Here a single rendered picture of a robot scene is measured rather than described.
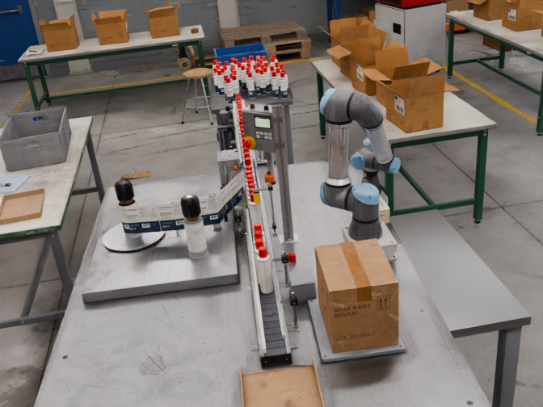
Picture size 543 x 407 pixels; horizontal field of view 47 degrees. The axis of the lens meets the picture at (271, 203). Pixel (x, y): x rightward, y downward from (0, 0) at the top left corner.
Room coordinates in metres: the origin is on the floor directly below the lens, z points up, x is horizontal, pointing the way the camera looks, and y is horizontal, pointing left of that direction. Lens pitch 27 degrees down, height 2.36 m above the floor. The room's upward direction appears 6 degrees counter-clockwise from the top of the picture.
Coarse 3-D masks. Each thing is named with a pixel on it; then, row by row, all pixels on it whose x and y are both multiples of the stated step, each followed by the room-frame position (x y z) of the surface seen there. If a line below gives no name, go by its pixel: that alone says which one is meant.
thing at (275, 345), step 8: (256, 176) 3.24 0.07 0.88; (256, 184) 3.14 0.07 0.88; (248, 208) 2.86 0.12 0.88; (264, 232) 2.60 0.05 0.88; (256, 272) 2.26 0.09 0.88; (272, 280) 2.18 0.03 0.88; (264, 296) 2.07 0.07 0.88; (272, 296) 2.07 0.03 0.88; (264, 304) 2.02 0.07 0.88; (272, 304) 2.01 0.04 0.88; (264, 312) 1.97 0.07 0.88; (272, 312) 1.97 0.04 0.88; (264, 320) 1.92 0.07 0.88; (272, 320) 1.92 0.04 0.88; (264, 328) 1.87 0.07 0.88; (272, 328) 1.87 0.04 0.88; (280, 328) 1.86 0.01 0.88; (264, 336) 1.83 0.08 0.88; (272, 336) 1.82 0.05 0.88; (280, 336) 1.82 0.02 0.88; (272, 344) 1.78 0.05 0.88; (280, 344) 1.77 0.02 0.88; (272, 352) 1.73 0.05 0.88; (280, 352) 1.73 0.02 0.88
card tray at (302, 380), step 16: (240, 368) 1.68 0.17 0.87; (288, 368) 1.69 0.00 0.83; (304, 368) 1.69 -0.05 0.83; (256, 384) 1.63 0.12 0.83; (272, 384) 1.62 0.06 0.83; (288, 384) 1.61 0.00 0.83; (304, 384) 1.61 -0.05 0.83; (256, 400) 1.56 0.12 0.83; (272, 400) 1.55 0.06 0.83; (288, 400) 1.54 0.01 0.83; (304, 400) 1.54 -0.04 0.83; (320, 400) 1.53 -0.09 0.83
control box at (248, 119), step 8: (256, 104) 2.71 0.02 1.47; (264, 104) 2.70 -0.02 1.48; (248, 112) 2.64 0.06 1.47; (256, 112) 2.62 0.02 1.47; (264, 112) 2.60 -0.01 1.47; (248, 120) 2.64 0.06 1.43; (272, 120) 2.57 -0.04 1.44; (248, 128) 2.64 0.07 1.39; (256, 128) 2.62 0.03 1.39; (264, 128) 2.60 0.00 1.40; (272, 128) 2.57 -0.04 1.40; (248, 136) 2.64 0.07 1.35; (256, 144) 2.62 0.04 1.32; (264, 144) 2.60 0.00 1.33; (272, 144) 2.58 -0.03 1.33; (272, 152) 2.59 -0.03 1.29
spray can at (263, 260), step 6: (264, 246) 2.12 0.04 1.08; (264, 252) 2.10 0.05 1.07; (258, 258) 2.10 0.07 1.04; (264, 258) 2.09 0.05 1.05; (258, 264) 2.10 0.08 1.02; (264, 264) 2.09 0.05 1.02; (270, 264) 2.10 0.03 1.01; (264, 270) 2.09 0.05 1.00; (270, 270) 2.10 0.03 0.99; (264, 276) 2.09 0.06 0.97; (270, 276) 2.09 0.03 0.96; (264, 282) 2.09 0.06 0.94; (270, 282) 2.09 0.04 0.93; (264, 288) 2.09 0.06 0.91; (270, 288) 2.09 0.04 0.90; (264, 294) 2.09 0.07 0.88
